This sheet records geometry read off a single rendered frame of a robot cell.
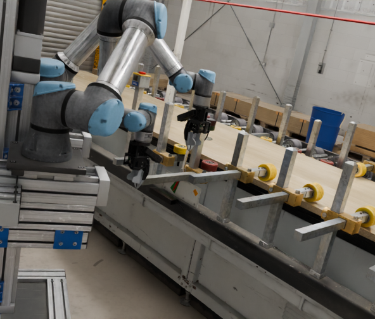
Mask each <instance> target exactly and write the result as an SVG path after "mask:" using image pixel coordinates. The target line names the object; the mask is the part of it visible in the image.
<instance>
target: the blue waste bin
mask: <svg viewBox="0 0 375 319"><path fill-rule="evenodd" d="M345 115H346V114H345V113H342V112H339V111H335V110H333V109H327V108H322V107H317V106H313V107H312V114H311V117H310V123H309V126H308V132H307V137H306V140H305V142H306V143H308V142H309V139H310V135H311V131H312V127H313V125H314V121H315V120H321V122H322V124H321V128H320V131H319V135H318V138H317V142H316V144H315V146H317V147H320V148H322V149H325V150H327V151H331V152H332V150H333V147H334V144H335V142H336V139H337V136H338V133H339V131H340V128H341V125H342V123H343V122H344V120H345V118H344V117H345Z"/></svg>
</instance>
